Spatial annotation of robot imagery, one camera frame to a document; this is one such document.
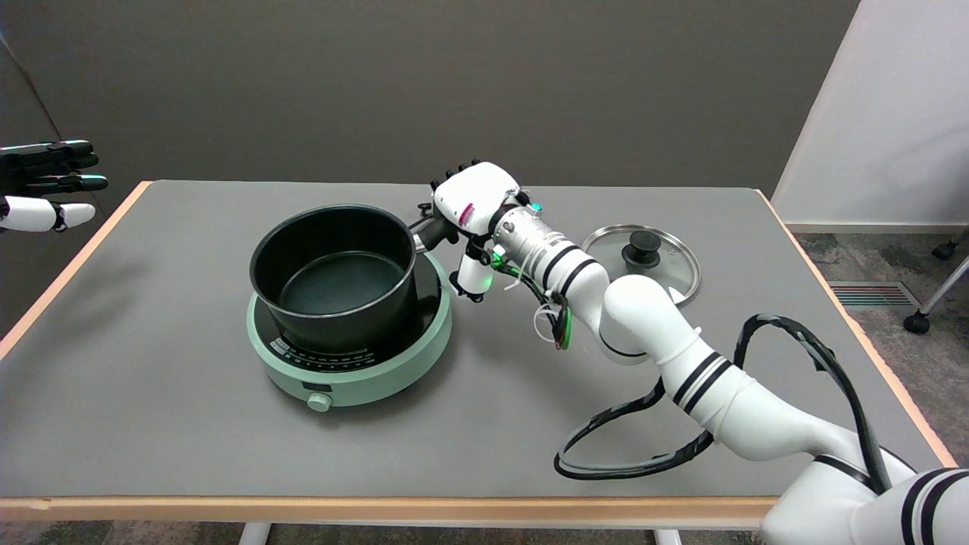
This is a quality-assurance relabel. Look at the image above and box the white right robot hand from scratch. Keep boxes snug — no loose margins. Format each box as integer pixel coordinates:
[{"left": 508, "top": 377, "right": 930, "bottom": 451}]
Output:
[{"left": 430, "top": 159, "right": 531, "bottom": 304}]

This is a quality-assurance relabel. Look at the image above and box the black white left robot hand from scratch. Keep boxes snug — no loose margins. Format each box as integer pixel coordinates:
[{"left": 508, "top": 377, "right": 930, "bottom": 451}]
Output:
[{"left": 0, "top": 140, "right": 109, "bottom": 233}]

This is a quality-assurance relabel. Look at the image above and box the black soup pot with handle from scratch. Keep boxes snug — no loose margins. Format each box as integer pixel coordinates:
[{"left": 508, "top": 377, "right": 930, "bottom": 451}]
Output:
[{"left": 250, "top": 204, "right": 460, "bottom": 353}]

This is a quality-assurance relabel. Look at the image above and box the glass pot lid black knob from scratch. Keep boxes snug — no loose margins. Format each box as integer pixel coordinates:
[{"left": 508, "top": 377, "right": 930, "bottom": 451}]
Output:
[{"left": 581, "top": 224, "right": 702, "bottom": 308}]

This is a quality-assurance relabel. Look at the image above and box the mint green induction cooker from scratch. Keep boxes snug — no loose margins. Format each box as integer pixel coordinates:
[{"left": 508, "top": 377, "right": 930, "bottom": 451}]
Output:
[{"left": 246, "top": 250, "right": 453, "bottom": 413}]

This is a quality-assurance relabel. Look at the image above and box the floor vent grille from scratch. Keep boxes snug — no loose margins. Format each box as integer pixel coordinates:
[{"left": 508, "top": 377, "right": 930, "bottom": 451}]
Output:
[{"left": 827, "top": 282, "right": 921, "bottom": 310}]

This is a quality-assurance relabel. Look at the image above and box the chair base with casters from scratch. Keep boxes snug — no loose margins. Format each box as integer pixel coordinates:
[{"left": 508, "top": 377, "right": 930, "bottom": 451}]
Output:
[{"left": 903, "top": 227, "right": 969, "bottom": 335}]

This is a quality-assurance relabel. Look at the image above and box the thin wrist wire bundle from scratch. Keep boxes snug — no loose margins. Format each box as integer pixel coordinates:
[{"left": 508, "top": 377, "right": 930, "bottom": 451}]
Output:
[{"left": 491, "top": 254, "right": 573, "bottom": 351}]

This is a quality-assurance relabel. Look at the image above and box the thick black looping cable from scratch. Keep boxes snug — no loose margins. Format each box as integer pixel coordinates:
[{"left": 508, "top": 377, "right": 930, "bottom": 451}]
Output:
[{"left": 554, "top": 314, "right": 909, "bottom": 494}]

